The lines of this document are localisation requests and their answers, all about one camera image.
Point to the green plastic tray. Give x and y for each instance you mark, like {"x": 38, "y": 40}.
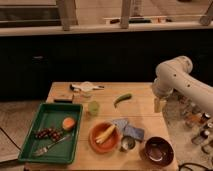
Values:
{"x": 51, "y": 115}

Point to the metal fork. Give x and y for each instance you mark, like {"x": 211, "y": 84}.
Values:
{"x": 45, "y": 149}

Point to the small metal cup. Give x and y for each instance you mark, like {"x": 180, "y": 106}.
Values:
{"x": 127, "y": 143}

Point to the dark purple bowl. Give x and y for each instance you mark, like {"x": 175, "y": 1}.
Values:
{"x": 159, "y": 151}

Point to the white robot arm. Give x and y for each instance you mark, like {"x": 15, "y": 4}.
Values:
{"x": 174, "y": 75}

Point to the blue cloth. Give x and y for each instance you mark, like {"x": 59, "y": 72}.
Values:
{"x": 127, "y": 129}

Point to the orange fruit half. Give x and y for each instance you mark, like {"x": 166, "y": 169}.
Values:
{"x": 68, "y": 123}

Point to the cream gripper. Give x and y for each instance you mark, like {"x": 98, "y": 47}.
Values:
{"x": 159, "y": 104}

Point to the green chili pepper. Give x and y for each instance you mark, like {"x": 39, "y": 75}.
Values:
{"x": 121, "y": 98}

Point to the spice jar rack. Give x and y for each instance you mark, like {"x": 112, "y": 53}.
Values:
{"x": 190, "y": 133}

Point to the green plastic cup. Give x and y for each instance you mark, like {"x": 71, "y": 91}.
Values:
{"x": 93, "y": 108}

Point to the bunch of dark grapes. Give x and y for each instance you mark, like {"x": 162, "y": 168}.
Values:
{"x": 51, "y": 133}

